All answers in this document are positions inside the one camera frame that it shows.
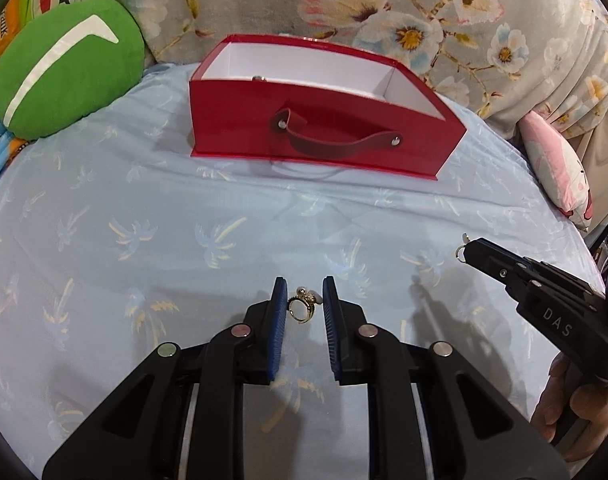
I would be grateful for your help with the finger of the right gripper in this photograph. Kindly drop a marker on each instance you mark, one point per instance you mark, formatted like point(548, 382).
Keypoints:
point(498, 263)

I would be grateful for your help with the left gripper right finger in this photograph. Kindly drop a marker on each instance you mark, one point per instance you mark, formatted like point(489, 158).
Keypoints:
point(431, 414)

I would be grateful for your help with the grey floral quilt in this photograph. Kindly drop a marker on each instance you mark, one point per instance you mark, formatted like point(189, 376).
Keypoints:
point(501, 59)

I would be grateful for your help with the pink cartoon pillow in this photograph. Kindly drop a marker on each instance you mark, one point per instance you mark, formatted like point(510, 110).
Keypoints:
point(558, 169)

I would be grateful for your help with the gold charm ring earring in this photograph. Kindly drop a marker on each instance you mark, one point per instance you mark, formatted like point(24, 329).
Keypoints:
point(303, 304)

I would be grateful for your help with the light blue palm bedsheet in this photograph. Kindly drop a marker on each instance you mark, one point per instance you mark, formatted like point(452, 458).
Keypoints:
point(114, 239)

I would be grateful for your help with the small gold hoop earring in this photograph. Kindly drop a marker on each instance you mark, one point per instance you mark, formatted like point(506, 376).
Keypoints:
point(459, 252)

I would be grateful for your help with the green round cushion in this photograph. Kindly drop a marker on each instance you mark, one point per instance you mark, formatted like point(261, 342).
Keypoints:
point(66, 64)

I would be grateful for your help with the red open box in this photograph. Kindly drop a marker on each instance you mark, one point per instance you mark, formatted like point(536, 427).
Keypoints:
point(292, 99)

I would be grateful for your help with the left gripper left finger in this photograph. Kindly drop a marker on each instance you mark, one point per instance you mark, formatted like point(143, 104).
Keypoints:
point(179, 413)

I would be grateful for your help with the person's right hand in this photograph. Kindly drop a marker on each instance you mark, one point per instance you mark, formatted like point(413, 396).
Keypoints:
point(588, 402)

